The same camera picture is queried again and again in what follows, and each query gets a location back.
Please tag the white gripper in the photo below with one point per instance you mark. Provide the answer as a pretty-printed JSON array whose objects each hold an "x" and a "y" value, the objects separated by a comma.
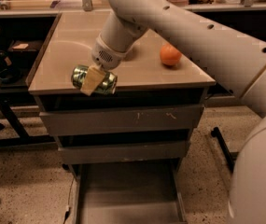
[{"x": 106, "y": 57}]

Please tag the green soda can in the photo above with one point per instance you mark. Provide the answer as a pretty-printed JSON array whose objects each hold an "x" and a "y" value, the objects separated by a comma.
[{"x": 106, "y": 87}]

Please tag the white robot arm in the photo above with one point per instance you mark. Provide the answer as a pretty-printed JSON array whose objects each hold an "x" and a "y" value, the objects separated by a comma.
[{"x": 236, "y": 61}]

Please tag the top grey drawer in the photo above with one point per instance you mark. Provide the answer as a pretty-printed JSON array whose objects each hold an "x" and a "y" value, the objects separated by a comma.
[{"x": 121, "y": 120}]

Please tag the grey drawer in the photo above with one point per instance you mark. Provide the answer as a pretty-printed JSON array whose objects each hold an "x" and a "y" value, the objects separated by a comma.
[
  {"x": 128, "y": 152},
  {"x": 121, "y": 120},
  {"x": 137, "y": 192}
]

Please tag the grey drawer cabinet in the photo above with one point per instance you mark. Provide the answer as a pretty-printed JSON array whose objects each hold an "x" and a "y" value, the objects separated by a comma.
[{"x": 143, "y": 81}]

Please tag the middle grey drawer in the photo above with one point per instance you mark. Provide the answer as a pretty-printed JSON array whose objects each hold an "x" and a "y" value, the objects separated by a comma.
[{"x": 128, "y": 152}]

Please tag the bottom grey drawer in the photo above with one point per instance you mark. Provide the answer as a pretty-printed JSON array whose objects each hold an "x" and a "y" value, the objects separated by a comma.
[{"x": 137, "y": 192}]

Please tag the dark shelf with items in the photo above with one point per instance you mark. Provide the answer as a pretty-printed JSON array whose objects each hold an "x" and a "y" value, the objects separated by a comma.
[{"x": 18, "y": 59}]

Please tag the orange fruit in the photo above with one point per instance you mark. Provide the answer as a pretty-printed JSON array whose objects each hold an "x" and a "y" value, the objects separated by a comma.
[{"x": 169, "y": 55}]

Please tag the black table leg base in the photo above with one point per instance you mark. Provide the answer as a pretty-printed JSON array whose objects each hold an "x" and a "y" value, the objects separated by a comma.
[{"x": 230, "y": 157}]

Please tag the black desk frame leg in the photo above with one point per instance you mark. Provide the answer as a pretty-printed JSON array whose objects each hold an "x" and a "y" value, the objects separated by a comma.
[{"x": 23, "y": 139}]

